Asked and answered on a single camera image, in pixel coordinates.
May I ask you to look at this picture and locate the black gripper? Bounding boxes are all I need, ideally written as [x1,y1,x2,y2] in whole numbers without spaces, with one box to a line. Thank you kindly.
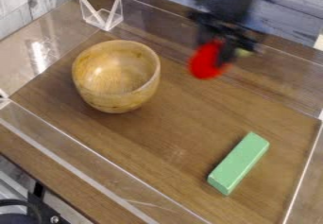
[188,9,258,65]

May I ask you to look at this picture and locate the red toy strawberry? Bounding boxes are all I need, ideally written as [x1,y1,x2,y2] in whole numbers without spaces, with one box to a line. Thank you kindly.
[186,38,254,80]

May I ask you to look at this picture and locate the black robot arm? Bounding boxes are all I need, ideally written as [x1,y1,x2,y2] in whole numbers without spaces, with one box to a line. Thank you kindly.
[189,0,257,67]

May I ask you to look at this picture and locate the clear acrylic tray walls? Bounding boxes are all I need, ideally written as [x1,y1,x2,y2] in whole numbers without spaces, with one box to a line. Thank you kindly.
[0,0,323,224]

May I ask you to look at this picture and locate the wooden bowl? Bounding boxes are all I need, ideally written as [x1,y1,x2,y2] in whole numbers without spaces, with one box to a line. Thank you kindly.
[71,40,161,113]

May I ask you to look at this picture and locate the green rectangular block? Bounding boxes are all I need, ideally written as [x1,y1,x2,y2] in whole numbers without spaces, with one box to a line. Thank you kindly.
[206,132,269,196]

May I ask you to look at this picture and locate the black clamp under table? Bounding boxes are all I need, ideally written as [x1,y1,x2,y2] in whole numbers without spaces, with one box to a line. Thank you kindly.
[0,181,71,224]

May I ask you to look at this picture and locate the clear acrylic corner bracket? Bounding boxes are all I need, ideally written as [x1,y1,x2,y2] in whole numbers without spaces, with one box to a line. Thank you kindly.
[78,0,124,31]

